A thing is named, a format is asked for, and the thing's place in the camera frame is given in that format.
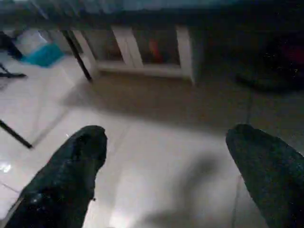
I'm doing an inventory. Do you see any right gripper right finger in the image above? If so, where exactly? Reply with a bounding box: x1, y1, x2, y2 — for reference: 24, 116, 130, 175
225, 123, 304, 228

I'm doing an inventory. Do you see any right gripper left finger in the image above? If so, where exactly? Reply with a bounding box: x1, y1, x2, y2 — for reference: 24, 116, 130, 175
4, 125, 108, 228

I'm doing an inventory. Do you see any black metal furniture leg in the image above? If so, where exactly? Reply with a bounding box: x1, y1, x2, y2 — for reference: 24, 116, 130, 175
62, 30, 93, 82
0, 118, 33, 150

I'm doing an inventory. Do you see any black bag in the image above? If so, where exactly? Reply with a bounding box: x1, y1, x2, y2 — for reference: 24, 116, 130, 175
235, 35, 304, 92

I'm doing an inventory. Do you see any black floor stand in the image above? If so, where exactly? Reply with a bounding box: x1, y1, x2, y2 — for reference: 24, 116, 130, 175
0, 30, 27, 79

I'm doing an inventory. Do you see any teal bag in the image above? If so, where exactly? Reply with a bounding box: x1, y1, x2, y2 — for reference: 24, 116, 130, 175
23, 44, 65, 67

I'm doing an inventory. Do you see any white cabinet with glass doors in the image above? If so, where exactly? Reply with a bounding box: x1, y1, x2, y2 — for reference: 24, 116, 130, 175
71, 25, 198, 85

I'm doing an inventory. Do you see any red item behind glass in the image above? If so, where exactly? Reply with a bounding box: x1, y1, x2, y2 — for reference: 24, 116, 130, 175
148, 40, 165, 63

